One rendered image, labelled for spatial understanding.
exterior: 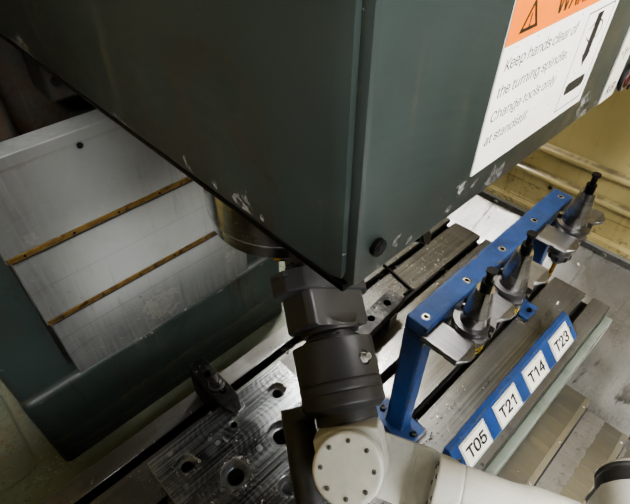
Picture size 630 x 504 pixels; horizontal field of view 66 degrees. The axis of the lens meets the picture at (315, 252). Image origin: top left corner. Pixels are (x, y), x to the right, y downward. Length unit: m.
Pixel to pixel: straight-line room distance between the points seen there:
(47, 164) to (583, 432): 1.24
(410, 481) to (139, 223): 0.68
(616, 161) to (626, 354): 0.49
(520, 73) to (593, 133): 1.13
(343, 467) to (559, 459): 0.85
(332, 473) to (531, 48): 0.37
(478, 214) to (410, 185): 1.37
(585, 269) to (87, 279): 1.27
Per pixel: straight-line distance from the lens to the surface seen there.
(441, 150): 0.28
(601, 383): 1.45
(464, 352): 0.74
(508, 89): 0.32
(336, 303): 0.53
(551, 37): 0.35
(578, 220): 0.99
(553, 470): 1.26
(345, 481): 0.48
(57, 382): 1.21
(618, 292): 1.54
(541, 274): 0.89
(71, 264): 0.98
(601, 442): 1.36
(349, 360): 0.50
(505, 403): 1.04
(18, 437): 1.55
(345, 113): 0.21
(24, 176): 0.86
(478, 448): 1.00
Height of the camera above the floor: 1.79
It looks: 43 degrees down
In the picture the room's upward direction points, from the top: straight up
